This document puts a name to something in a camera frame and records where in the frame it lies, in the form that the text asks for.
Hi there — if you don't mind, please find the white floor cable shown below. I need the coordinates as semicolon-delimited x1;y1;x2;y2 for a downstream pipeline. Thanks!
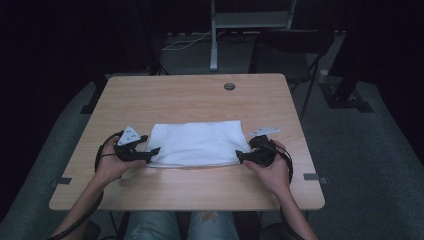
162;29;224;52

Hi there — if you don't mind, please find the person's right leg in jeans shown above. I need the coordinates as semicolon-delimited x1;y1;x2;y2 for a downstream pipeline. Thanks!
188;210;241;240

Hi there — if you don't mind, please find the right hand-held gripper black cable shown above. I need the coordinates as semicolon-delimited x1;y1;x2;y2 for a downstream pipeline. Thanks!
269;139;305;240

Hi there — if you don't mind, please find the black stand base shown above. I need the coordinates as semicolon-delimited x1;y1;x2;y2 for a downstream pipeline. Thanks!
319;31;374;114

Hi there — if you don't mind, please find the grey metal stand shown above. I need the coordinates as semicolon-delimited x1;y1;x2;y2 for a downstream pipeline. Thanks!
209;0;298;72

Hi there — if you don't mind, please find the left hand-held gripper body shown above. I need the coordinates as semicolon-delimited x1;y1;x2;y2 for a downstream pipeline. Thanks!
114;125;145;163

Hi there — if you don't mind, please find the person's right hand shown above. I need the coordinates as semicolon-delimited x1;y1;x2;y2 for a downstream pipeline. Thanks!
242;139;292;198

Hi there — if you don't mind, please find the black folding chair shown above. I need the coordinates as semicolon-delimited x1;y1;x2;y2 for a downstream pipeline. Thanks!
249;29;334;121

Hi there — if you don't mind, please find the person's leg in jeans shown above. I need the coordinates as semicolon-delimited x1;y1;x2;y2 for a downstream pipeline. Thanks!
123;211;181;240
188;210;241;240

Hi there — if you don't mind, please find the person's left hand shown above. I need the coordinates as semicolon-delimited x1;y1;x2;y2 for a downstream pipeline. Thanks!
94;136;148;184

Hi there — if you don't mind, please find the white tank top black trim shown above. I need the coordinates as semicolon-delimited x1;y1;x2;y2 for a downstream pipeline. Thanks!
145;119;252;169

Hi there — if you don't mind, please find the person's left leg in jeans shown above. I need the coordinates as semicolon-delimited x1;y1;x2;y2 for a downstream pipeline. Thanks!
123;211;181;240

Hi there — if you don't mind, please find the grey tape piece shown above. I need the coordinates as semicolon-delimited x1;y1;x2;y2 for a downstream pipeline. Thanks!
49;177;73;188
303;173;329;185

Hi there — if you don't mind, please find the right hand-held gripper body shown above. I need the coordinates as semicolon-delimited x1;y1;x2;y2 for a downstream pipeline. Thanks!
248;126;281;168

